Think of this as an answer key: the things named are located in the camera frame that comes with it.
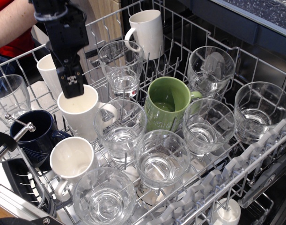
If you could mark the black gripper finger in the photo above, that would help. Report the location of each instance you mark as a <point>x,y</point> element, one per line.
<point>70,78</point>

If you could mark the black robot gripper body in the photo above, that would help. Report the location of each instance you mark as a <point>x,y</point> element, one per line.
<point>64,22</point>

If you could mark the white mug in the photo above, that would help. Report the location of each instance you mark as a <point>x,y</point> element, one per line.
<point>70,159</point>
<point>146,28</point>
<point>80,111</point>
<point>48,71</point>

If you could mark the white cup lower rack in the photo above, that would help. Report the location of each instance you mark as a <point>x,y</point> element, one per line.
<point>227,213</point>

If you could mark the wooden cabinet panel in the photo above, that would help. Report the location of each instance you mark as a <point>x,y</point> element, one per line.
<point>104,23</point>

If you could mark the clear glass rear centre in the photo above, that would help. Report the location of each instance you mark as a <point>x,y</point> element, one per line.
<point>122,64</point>

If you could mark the clear glass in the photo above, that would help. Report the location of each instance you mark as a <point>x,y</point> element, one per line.
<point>259,107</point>
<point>119,125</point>
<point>208,124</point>
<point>162,158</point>
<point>122,64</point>
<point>14,98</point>
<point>104,196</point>
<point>209,70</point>

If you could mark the clear glass far left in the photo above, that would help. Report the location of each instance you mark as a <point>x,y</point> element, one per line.
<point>14,98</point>

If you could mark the dark blue mug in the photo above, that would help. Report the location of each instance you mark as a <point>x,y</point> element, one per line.
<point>38,145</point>

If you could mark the black clamp with metal screw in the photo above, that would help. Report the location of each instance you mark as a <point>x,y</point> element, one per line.
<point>8,143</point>

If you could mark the green ceramic mug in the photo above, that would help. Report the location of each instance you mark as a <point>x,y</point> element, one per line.
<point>166,102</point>

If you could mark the black plastic cutlery tray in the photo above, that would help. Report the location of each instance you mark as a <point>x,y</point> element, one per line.
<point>21,180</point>

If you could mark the clear glass front centre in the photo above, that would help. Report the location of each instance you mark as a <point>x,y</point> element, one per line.
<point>162,158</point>

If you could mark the clear glass front left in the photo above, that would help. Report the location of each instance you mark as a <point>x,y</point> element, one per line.
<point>104,196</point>

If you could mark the clear glass rear right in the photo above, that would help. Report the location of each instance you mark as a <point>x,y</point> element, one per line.
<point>209,70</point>

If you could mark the clear glass middle right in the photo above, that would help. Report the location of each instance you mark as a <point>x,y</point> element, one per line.
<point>208,124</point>

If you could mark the clear glass far right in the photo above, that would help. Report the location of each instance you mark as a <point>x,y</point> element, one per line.
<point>259,107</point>

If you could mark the metal wire dishwasher rack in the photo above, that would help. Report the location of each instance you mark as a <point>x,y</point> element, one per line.
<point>255,176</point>

